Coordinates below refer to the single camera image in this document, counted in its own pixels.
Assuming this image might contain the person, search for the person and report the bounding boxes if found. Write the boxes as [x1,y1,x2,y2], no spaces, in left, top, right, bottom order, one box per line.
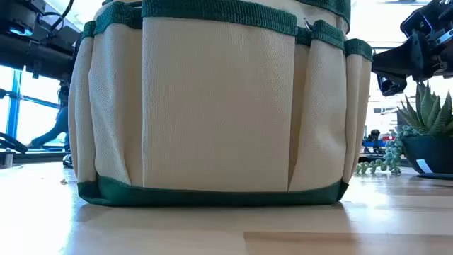
[27,83,71,150]

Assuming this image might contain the blue window frame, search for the blue window frame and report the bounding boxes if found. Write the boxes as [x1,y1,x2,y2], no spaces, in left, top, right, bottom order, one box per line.
[0,69,62,141]

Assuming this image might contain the spiky green succulent plant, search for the spiky green succulent plant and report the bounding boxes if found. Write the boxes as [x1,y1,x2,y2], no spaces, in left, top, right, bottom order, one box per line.
[396,80,453,138]

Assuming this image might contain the dark plant pot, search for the dark plant pot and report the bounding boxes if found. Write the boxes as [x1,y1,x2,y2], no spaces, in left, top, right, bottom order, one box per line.
[401,135,453,180]

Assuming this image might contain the trailing bead succulent plant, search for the trailing bead succulent plant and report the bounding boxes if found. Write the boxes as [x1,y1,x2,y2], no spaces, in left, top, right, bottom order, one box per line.
[355,125,422,175]

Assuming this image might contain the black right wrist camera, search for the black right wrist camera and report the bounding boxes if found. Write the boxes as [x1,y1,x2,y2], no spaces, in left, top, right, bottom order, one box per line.
[400,9,435,39]

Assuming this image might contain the black aluminium table frame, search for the black aluminium table frame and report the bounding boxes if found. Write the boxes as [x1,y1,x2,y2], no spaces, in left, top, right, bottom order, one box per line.
[0,132,74,168]

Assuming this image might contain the beige gardening bag green trim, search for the beige gardening bag green trim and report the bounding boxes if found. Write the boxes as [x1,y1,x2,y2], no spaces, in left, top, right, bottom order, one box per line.
[68,0,374,208]

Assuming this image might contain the background work table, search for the background work table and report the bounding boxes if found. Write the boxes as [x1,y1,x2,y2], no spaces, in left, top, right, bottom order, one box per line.
[359,140,401,164]

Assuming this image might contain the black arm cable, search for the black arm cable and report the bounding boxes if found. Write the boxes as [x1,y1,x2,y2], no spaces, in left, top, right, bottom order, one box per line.
[37,0,76,36]

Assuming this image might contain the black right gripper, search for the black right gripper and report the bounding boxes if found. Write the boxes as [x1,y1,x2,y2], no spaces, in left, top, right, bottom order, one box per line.
[372,6,453,97]

